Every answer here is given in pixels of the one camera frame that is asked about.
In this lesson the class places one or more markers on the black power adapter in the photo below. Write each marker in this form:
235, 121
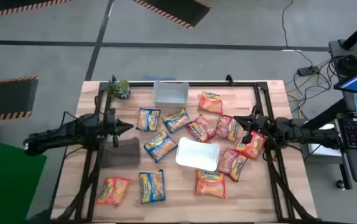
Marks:
307, 71

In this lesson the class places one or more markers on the black diagonal beam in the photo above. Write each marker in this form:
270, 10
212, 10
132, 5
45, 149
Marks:
324, 116

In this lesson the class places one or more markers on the translucent grey plastic bin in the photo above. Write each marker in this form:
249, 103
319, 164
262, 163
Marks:
170, 96

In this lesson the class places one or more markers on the red Maruchan ramen pack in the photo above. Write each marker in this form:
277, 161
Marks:
201, 128
232, 163
227, 127

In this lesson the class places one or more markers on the black hazard-striped floor mat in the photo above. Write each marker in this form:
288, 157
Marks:
10, 4
178, 11
4, 96

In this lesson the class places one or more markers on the potted succulent plant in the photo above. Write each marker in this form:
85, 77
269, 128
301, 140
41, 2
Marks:
121, 90

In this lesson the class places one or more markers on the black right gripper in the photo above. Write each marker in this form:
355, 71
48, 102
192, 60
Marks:
261, 124

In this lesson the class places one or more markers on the white plastic bin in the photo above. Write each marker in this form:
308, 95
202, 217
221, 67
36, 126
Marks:
197, 154

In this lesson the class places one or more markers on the black table clamp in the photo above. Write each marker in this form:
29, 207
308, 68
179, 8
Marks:
114, 78
229, 79

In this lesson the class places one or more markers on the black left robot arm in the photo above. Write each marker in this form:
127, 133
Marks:
57, 137

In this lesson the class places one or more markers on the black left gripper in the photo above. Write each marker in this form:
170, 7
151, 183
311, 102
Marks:
110, 124

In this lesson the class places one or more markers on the black caster wheel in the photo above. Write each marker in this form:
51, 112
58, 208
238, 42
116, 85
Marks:
340, 184

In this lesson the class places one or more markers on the black aluminium rig frame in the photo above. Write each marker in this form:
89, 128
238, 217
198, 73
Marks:
197, 84

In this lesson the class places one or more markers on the white paper sheet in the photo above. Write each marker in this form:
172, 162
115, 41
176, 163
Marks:
327, 152

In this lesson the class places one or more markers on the orange Maruchan ramen pack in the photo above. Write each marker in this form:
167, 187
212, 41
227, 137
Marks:
210, 183
113, 191
210, 102
256, 147

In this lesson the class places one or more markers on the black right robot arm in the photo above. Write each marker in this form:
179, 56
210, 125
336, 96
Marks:
306, 133

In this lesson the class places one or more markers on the blue tape strip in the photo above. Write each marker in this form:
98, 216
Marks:
160, 78

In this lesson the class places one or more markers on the green floor panel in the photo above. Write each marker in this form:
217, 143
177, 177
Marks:
4, 180

